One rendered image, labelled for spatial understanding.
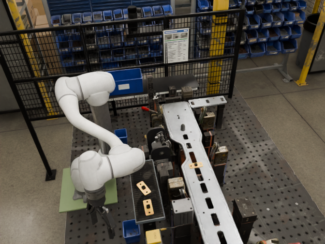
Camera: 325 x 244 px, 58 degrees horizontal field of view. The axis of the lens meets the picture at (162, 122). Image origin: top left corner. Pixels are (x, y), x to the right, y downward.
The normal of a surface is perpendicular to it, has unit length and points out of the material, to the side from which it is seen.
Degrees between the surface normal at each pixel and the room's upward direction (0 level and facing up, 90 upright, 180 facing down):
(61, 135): 0
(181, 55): 90
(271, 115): 0
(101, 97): 91
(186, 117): 0
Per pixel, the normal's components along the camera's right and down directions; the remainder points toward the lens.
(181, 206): -0.03, -0.76
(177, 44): 0.18, 0.63
